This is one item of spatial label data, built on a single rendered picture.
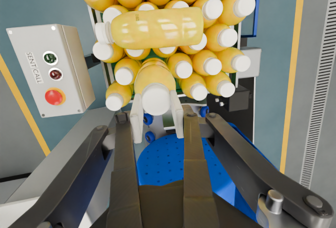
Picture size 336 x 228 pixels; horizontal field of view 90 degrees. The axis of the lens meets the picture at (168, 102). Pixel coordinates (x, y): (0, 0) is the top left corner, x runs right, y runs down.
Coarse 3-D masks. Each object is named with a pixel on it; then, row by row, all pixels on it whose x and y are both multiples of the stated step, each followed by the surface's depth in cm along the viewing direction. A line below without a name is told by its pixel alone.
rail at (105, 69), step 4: (88, 8) 44; (92, 8) 45; (92, 12) 45; (92, 16) 44; (92, 20) 45; (96, 20) 47; (92, 24) 45; (100, 60) 48; (104, 64) 50; (104, 68) 49; (104, 72) 50; (104, 76) 50; (108, 76) 52; (108, 80) 52; (108, 84) 51
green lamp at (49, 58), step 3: (45, 54) 35; (48, 54) 35; (51, 54) 35; (45, 57) 35; (48, 57) 35; (51, 57) 35; (54, 57) 35; (45, 60) 35; (48, 60) 35; (51, 60) 35; (54, 60) 36
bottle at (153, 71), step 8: (144, 64) 32; (152, 64) 29; (160, 64) 30; (144, 72) 26; (152, 72) 25; (160, 72) 25; (168, 72) 27; (136, 80) 26; (144, 80) 24; (152, 80) 24; (160, 80) 24; (168, 80) 25; (136, 88) 25; (144, 88) 23; (168, 88) 24
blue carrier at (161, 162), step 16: (160, 144) 56; (176, 144) 55; (208, 144) 54; (144, 160) 49; (160, 160) 49; (176, 160) 48; (208, 160) 47; (144, 176) 44; (160, 176) 43; (176, 176) 43; (224, 176) 41; (224, 192) 39
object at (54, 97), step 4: (48, 92) 37; (52, 92) 37; (56, 92) 38; (48, 96) 38; (52, 96) 38; (56, 96) 38; (60, 96) 38; (48, 100) 38; (52, 100) 38; (56, 100) 38; (60, 100) 38; (52, 104) 38; (56, 104) 39
